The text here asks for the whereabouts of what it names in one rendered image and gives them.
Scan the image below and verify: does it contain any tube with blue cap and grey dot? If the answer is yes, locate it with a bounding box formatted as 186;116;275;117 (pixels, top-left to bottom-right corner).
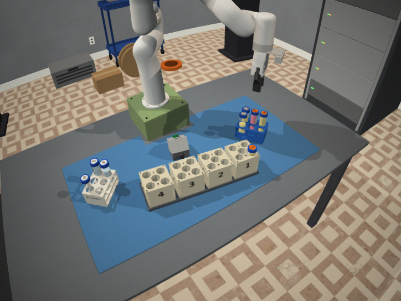
238;111;248;133

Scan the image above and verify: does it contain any beige tube rack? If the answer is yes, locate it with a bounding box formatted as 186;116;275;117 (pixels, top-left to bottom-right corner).
82;169;119;207

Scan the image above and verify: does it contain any blue tube rack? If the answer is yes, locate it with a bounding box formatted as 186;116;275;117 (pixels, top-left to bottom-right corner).
235;118;269;144

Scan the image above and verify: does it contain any blue bench mat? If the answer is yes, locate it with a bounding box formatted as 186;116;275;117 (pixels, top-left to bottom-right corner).
62;96;320;274

